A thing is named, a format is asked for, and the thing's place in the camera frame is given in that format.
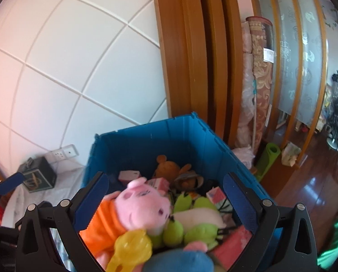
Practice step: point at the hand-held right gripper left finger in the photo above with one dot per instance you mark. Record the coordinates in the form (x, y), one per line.
(91, 201)

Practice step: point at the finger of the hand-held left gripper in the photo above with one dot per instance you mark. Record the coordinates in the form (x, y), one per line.
(45, 204)
(13, 182)

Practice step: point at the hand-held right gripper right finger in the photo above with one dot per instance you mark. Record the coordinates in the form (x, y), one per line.
(239, 201)

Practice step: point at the pastel tissue pack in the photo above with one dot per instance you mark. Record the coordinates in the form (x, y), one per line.
(215, 195)

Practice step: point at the green frog plush toy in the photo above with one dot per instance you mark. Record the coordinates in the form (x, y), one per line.
(197, 215)

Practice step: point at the red floral tissue pack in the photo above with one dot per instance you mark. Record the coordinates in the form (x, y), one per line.
(234, 246)

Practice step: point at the pink pig plush orange dress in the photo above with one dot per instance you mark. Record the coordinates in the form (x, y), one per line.
(146, 206)

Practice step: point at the yellow giraffe toy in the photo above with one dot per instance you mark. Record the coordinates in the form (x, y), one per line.
(132, 246)

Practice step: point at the pink pig plush blue shirt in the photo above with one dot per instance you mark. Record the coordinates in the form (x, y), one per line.
(180, 260)

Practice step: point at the blue plastic crate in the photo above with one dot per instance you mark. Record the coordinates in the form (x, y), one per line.
(157, 138)

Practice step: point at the black gift box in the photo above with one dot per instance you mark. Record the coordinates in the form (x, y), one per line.
(38, 175)

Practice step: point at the small pink tissue pack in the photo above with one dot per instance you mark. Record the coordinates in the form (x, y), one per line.
(129, 176)

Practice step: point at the green rolled yoga mat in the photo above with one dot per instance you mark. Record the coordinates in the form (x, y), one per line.
(266, 161)

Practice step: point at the crumpled plastic bag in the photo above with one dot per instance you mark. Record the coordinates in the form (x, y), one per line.
(290, 153)

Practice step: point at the brown mouse plush toy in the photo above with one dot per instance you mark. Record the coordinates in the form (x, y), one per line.
(166, 168)

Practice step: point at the green cloth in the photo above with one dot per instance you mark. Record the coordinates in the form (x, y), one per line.
(335, 238)

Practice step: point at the pink wrapped roll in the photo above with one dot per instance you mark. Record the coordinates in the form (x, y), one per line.
(246, 90)

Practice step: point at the rolled patterned carpet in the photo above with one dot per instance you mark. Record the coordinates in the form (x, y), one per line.
(263, 76)

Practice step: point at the frosted glass sliding doors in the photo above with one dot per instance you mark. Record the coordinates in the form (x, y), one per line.
(304, 48)

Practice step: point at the white round-hole wall plate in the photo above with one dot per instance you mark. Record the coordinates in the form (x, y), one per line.
(70, 151)

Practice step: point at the wooden door frame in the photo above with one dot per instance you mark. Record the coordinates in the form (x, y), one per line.
(197, 48)

